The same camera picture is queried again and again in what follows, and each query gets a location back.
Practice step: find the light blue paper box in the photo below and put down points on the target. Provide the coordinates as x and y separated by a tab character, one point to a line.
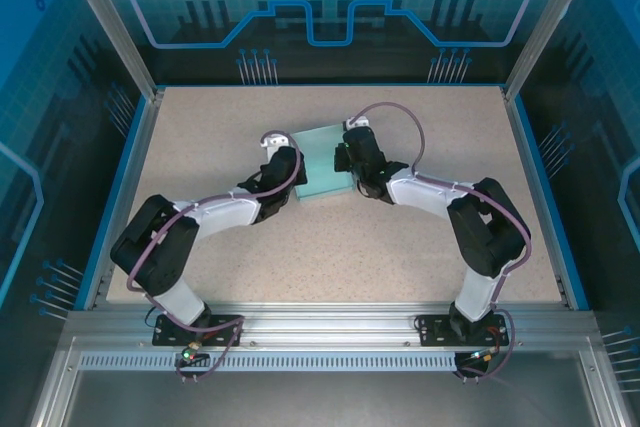
320	167

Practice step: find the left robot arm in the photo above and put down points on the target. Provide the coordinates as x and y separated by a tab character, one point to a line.
170	267

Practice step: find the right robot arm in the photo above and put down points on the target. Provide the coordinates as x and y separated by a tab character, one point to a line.
490	242

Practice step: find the blue table edge strip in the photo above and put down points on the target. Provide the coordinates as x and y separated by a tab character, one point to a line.
548	197
117	197

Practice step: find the small green-lit circuit board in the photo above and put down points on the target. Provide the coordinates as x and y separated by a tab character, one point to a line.
475	357
189	354

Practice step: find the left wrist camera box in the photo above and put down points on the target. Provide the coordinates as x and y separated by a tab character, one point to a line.
274	143

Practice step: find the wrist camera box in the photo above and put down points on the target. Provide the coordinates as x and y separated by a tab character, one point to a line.
274	143
356	123

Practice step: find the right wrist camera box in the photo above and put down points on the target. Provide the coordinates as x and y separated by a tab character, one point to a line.
356	123

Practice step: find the aluminium side rail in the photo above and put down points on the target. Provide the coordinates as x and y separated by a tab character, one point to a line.
535	197
130	197

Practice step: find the aluminium frame beam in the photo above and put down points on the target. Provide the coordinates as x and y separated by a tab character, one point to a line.
325	327

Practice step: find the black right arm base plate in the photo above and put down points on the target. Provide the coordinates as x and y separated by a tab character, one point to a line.
432	332

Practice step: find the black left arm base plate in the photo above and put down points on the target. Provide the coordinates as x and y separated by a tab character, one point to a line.
167	339

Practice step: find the aluminium corner post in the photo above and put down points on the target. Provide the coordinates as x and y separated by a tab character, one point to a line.
115	22
540	22

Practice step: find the grey metal lower frame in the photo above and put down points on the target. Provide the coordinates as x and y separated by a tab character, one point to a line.
320	397

